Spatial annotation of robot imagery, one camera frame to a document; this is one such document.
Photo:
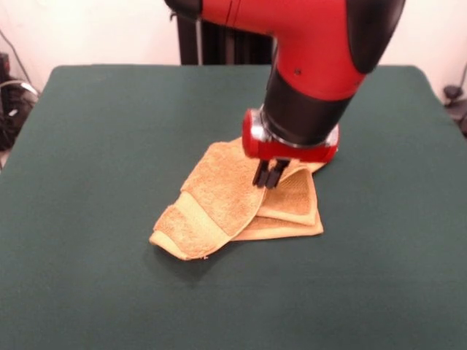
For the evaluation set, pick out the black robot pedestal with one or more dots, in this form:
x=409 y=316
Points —
x=219 y=47

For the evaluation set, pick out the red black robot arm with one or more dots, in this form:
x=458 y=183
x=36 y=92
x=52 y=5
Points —
x=310 y=43

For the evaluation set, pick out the small black red device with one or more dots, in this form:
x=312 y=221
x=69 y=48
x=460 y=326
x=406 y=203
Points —
x=3 y=63

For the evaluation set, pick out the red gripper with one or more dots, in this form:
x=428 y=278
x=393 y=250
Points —
x=284 y=153

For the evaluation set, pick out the dark green table cloth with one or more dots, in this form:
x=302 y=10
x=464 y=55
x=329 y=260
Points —
x=91 y=164

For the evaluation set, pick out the black stand base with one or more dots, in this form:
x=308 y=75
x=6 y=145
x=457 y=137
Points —
x=12 y=113
x=458 y=109

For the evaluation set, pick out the orange terry towel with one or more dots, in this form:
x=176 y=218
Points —
x=211 y=189

